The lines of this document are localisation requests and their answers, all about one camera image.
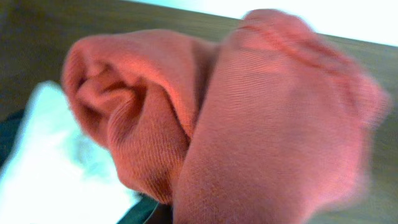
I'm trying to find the orange printed t-shirt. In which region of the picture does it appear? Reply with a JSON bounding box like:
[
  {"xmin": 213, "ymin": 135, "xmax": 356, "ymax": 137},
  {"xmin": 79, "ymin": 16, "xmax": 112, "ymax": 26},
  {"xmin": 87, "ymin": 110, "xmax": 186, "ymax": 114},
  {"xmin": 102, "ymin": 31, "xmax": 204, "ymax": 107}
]
[{"xmin": 62, "ymin": 9, "xmax": 389, "ymax": 223}]

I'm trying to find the black folded garment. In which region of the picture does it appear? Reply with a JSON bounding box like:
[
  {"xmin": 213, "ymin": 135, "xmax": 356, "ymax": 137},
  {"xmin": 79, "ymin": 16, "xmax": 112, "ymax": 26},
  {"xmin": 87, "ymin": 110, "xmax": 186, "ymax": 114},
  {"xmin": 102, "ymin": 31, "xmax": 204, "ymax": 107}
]
[{"xmin": 1, "ymin": 109, "xmax": 157, "ymax": 224}]

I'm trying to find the white folded garment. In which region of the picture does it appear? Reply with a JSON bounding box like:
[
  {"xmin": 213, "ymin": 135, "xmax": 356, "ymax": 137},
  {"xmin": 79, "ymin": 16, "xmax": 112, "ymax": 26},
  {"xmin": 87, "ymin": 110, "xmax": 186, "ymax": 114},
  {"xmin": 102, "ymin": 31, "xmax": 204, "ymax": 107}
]
[{"xmin": 1, "ymin": 81, "xmax": 141, "ymax": 224}]

